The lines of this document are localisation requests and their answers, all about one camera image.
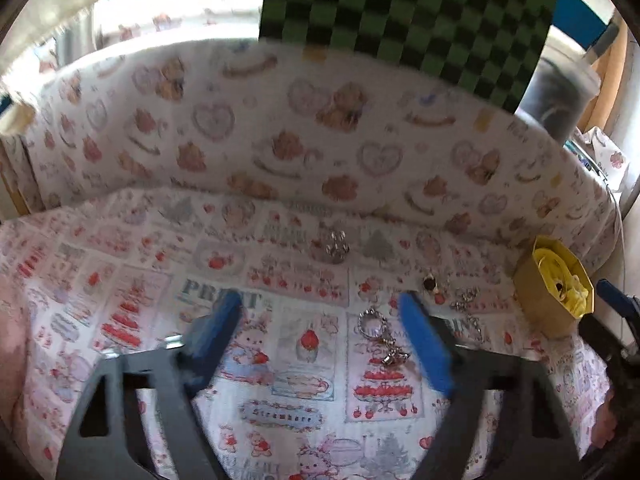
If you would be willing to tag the teddy bear printed cloth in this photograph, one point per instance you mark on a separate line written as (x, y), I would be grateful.
(300, 135)

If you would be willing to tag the translucent plastic tub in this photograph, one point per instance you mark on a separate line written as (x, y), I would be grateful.
(555, 90)

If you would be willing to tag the pink cloth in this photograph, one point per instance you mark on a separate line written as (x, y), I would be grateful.
(11, 340)

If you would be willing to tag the silver sparkly brooch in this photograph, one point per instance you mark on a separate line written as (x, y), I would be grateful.
(336, 246)

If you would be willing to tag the wooden window frame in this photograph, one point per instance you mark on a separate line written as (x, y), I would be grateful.
(607, 75)

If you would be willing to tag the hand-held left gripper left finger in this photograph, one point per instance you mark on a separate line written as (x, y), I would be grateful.
(220, 332)

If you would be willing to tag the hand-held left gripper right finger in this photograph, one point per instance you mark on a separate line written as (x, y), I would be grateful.
(425, 342)

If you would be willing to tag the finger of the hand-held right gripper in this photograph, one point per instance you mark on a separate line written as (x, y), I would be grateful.
(607, 332)
(617, 300)

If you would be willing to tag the green black checkered tissue box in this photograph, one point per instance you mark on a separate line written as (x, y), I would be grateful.
(410, 15)

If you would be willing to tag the strawberry printed cloth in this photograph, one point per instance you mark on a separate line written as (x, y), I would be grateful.
(300, 385)

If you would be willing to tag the octagonal cardboard box yellow lining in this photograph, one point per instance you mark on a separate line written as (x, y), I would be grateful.
(547, 295)

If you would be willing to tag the small dark gold earring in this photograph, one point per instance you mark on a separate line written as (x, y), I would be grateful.
(430, 284)

